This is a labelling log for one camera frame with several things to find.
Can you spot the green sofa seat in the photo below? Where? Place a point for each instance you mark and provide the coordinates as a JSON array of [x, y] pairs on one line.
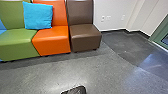
[[15, 43]]

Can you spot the white single wall outlet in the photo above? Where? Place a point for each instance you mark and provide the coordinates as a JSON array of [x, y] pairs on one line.
[[123, 17]]

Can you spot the black plastic trash bag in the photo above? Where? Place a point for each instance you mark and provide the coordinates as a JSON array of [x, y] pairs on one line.
[[74, 90]]

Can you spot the white double wall outlet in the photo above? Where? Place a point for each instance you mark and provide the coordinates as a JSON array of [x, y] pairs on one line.
[[106, 17]]

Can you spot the light blue cushion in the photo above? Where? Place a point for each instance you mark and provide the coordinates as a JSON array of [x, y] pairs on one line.
[[37, 16]]

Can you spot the green glass door frame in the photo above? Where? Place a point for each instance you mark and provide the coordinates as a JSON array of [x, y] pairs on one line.
[[160, 35]]

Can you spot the brown sofa seat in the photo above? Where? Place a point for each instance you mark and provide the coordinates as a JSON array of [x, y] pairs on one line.
[[83, 35]]

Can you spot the orange sofa seat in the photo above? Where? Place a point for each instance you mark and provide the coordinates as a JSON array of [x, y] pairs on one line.
[[51, 40]]

